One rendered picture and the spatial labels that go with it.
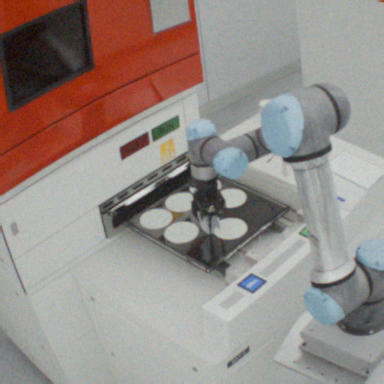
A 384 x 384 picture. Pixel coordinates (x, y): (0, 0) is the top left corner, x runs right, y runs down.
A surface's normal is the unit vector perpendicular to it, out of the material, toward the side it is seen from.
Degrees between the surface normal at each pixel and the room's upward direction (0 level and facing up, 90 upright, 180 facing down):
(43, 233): 90
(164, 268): 0
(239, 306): 0
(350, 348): 0
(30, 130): 90
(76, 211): 90
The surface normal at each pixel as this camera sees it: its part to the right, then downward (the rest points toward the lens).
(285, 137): -0.89, 0.25
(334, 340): -0.10, -0.82
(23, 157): 0.70, 0.34
